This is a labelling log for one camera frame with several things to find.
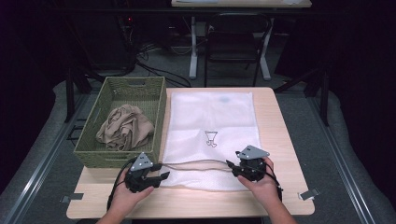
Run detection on black equipment with red light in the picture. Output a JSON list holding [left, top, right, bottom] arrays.
[[90, 12, 138, 71]]

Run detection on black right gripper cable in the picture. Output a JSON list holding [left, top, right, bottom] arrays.
[[264, 162, 284, 202]]

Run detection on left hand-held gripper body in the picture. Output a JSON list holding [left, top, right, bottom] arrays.
[[124, 151, 156, 194]]

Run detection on grey metal table clip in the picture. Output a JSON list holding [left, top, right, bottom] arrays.
[[60, 192, 84, 204], [298, 187, 320, 202]]

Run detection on black floor bracket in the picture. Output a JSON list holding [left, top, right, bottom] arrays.
[[66, 118, 87, 141]]

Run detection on person's right hand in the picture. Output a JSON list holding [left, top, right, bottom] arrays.
[[237, 156, 283, 208]]

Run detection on green woven basket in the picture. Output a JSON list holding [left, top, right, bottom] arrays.
[[73, 76, 167, 169]]

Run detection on black folding chair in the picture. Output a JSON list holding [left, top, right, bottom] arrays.
[[204, 12, 274, 88]]

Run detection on black floor cables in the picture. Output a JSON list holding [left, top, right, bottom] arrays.
[[134, 41, 192, 88]]

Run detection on white-legged wooden desk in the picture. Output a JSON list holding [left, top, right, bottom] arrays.
[[171, 0, 312, 81]]

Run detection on black metal stand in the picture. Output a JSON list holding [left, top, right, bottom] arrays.
[[274, 66, 331, 127], [64, 66, 104, 124]]

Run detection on white mesh laundry bag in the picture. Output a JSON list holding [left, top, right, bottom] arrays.
[[160, 91, 262, 192]]

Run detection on beige garment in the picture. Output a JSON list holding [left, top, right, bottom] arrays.
[[95, 104, 156, 152]]

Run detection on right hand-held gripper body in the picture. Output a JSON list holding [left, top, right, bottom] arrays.
[[235, 145, 271, 183]]

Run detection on person's left hand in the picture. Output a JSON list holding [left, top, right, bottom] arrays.
[[110, 169, 155, 216]]

